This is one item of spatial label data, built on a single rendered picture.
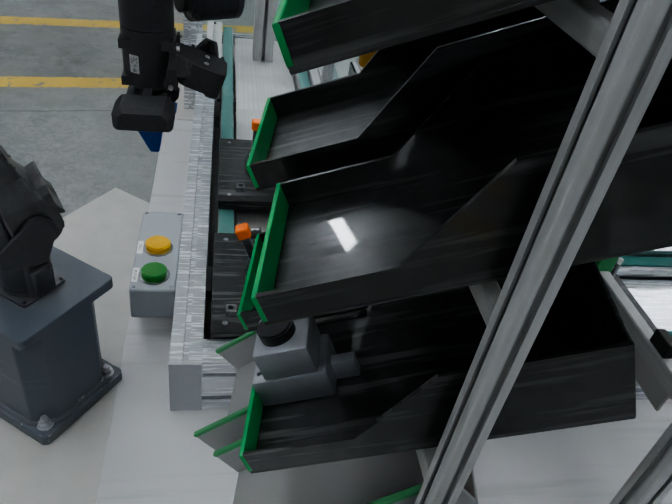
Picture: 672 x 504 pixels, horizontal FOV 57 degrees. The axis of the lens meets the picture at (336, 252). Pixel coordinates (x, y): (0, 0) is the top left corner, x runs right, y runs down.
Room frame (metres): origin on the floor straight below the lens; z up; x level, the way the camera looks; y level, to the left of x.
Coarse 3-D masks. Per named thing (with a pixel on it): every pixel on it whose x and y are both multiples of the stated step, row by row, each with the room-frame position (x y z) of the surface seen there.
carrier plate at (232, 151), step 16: (224, 144) 1.15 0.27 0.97; (240, 144) 1.16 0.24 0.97; (224, 160) 1.08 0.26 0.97; (240, 160) 1.09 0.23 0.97; (224, 176) 1.02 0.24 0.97; (240, 176) 1.03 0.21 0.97; (224, 192) 0.97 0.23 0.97; (240, 192) 0.98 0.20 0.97; (256, 192) 0.99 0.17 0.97; (272, 192) 1.00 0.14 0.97; (224, 208) 0.94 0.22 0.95; (240, 208) 0.95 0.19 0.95; (256, 208) 0.95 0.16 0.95
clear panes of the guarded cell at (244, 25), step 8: (248, 0) 2.03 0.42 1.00; (280, 0) 2.06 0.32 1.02; (248, 8) 2.03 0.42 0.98; (240, 16) 2.03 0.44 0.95; (248, 16) 2.03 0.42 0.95; (224, 24) 2.01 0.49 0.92; (232, 24) 2.02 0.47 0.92; (240, 24) 2.03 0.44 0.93; (248, 24) 2.03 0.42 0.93; (240, 32) 2.03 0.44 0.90; (248, 32) 2.03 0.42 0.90
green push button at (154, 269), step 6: (150, 264) 0.73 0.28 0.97; (156, 264) 0.73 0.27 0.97; (162, 264) 0.73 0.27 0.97; (144, 270) 0.71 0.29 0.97; (150, 270) 0.71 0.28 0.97; (156, 270) 0.71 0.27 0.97; (162, 270) 0.72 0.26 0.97; (144, 276) 0.70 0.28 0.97; (150, 276) 0.70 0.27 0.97; (156, 276) 0.70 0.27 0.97; (162, 276) 0.71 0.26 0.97
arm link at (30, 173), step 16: (0, 144) 0.56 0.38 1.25; (0, 160) 0.53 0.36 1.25; (0, 176) 0.53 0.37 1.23; (16, 176) 0.54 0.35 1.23; (32, 176) 0.57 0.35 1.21; (0, 192) 0.53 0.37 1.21; (16, 192) 0.53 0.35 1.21; (32, 192) 0.54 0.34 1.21; (48, 192) 0.55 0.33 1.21; (0, 208) 0.52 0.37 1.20; (16, 208) 0.53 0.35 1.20; (32, 208) 0.53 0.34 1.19; (48, 208) 0.54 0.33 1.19; (16, 224) 0.52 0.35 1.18
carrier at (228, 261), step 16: (224, 240) 0.82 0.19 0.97; (224, 256) 0.78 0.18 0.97; (240, 256) 0.79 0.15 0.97; (224, 272) 0.74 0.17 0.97; (240, 272) 0.75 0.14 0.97; (224, 288) 0.70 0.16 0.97; (240, 288) 0.71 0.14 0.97; (224, 304) 0.67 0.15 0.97; (224, 320) 0.64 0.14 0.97; (224, 336) 0.61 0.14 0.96
